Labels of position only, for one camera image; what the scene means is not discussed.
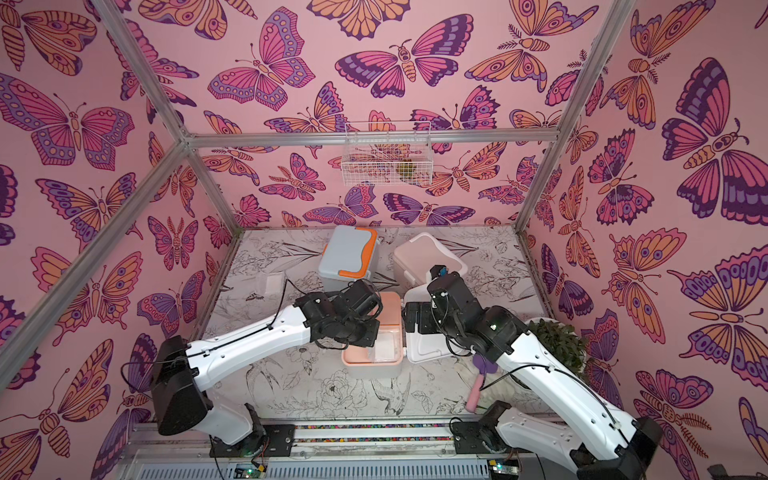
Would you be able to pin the white wire basket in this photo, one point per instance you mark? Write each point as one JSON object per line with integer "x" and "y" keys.
{"x": 387, "y": 153}

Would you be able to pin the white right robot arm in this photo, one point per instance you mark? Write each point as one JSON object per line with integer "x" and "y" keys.
{"x": 594, "y": 439}

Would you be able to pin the grey and orange first aid box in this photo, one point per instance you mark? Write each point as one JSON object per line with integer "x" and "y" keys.
{"x": 349, "y": 255}

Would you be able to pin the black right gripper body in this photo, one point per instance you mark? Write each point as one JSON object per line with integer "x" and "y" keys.
{"x": 417, "y": 318}

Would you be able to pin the potted green plant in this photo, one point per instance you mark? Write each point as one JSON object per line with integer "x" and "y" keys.
{"x": 562, "y": 341}

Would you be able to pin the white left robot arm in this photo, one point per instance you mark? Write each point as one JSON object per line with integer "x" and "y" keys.
{"x": 184, "y": 375}

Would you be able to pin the purple and pink brush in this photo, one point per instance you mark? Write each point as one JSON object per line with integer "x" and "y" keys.
{"x": 484, "y": 367}

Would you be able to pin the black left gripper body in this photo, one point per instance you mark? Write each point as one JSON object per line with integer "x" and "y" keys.
{"x": 361, "y": 334}

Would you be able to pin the pink first aid box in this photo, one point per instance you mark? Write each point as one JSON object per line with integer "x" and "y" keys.
{"x": 413, "y": 260}

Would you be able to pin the white and peach first aid box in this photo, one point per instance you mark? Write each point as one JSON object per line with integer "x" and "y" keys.
{"x": 417, "y": 349}

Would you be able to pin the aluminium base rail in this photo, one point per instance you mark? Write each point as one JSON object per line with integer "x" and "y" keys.
{"x": 409, "y": 448}

